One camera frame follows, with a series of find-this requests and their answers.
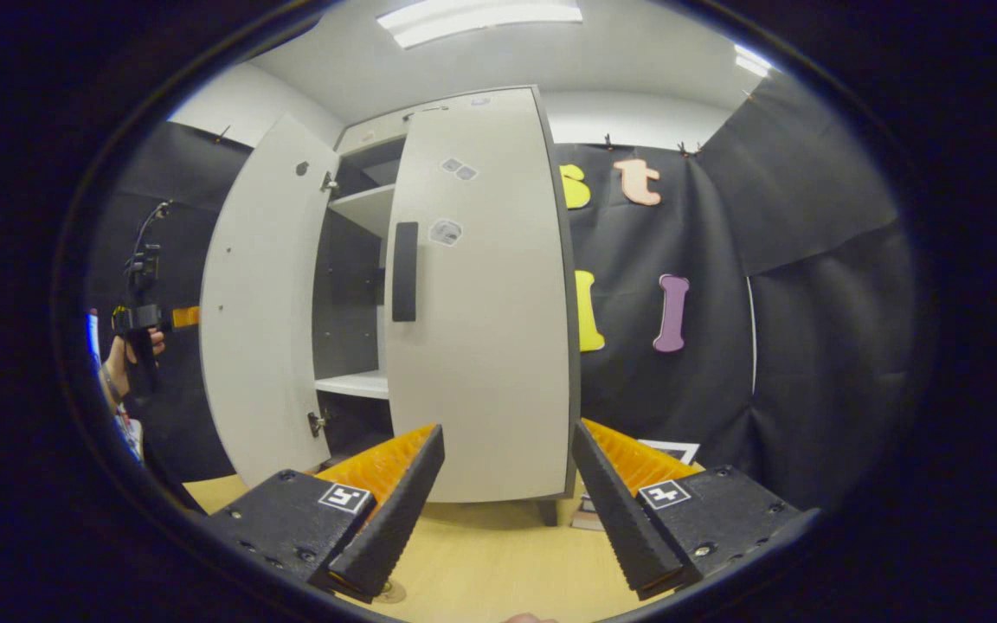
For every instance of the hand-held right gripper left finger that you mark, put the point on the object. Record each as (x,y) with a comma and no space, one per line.
(395,528)

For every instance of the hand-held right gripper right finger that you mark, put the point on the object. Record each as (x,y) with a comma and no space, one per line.
(624,528)

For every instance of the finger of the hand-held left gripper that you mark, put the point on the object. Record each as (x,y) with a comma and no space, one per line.
(187,317)

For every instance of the round wooden coaster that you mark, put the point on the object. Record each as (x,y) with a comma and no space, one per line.
(393,592)

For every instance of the white cabinet door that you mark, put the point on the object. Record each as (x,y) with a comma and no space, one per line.
(265,303)
(490,346)

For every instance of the white and grey cabinet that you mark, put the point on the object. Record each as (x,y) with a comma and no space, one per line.
(347,294)

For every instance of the white cabinet shelf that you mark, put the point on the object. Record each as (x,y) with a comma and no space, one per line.
(360,385)
(369,208)

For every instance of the white printed card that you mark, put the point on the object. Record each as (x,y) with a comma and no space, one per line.
(680,450)

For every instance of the black backdrop cloth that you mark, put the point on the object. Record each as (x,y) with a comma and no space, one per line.
(810,363)

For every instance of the large ceiling light panel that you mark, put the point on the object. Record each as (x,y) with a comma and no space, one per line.
(481,19)

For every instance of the small ceiling light panel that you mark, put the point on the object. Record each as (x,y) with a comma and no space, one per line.
(751,61)

